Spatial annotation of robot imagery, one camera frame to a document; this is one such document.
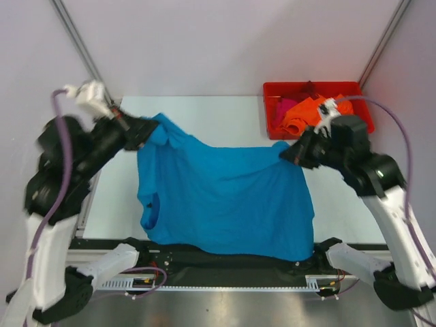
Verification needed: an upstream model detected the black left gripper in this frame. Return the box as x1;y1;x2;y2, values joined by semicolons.
80;101;161;176

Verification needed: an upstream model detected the blue polo t-shirt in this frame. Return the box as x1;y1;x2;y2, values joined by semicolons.
137;114;314;262

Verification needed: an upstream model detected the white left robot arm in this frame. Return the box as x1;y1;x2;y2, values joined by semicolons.
1;80;159;326

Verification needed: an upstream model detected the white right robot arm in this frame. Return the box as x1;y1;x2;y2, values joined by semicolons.
280;98;435;311

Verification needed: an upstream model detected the orange t-shirt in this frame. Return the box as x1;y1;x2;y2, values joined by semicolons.
281;95;355;136

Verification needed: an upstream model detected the pink t-shirt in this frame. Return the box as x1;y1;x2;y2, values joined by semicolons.
272;98;298;128

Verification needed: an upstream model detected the dark red t-shirt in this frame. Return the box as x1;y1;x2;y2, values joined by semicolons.
287;81;320;103

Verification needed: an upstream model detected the red plastic bin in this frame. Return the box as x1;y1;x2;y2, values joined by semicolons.
263;82;375;140

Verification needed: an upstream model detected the aluminium side rail left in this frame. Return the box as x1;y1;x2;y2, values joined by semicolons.
72;170;102;238

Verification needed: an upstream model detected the white slotted cable duct right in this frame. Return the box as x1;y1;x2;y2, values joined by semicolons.
305;275;358;290

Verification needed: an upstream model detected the white slotted cable duct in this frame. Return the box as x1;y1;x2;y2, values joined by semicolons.
98;277;157;292
305;275;358;290

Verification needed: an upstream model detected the white slotted cable duct left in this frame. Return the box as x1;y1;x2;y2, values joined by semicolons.
98;277;157;292

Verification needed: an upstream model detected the aluminium frame post left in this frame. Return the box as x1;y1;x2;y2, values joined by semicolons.
50;0;114;107

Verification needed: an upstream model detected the aluminium frame post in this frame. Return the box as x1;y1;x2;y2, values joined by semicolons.
50;0;114;107
358;0;413;89

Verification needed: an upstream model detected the aluminium frame post right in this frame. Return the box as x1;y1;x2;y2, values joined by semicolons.
358;0;413;89

